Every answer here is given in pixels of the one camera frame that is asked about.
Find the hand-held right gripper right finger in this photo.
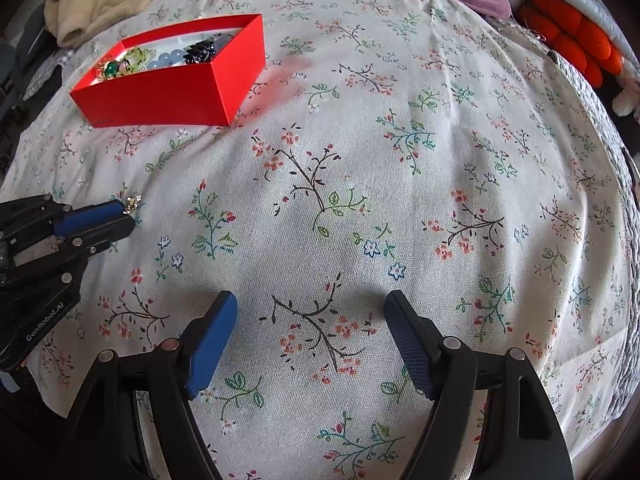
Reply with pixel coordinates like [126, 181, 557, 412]
[383, 290, 576, 480]

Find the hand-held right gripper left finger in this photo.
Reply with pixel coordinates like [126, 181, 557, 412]
[65, 290, 239, 480]

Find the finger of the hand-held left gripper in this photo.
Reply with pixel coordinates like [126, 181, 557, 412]
[60, 215, 136, 257]
[53, 199, 126, 239]

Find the red cardboard box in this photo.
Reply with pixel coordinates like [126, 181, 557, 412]
[69, 13, 266, 128]

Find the yellow-green bead bracelet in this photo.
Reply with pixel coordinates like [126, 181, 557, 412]
[120, 47, 151, 74]

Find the light blue bead bracelet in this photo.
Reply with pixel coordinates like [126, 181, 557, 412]
[142, 49, 189, 72]

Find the black hair claw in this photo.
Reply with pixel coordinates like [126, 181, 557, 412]
[183, 39, 219, 65]

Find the checkered grey cloth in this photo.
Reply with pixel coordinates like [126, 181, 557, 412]
[22, 52, 66, 101]

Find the floral bed sheet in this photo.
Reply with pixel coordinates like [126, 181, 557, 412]
[0, 0, 634, 480]

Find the dark grey chair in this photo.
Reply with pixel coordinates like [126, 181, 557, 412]
[0, 7, 51, 111]

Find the orange plush toy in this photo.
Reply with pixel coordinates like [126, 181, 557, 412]
[517, 0, 629, 89]

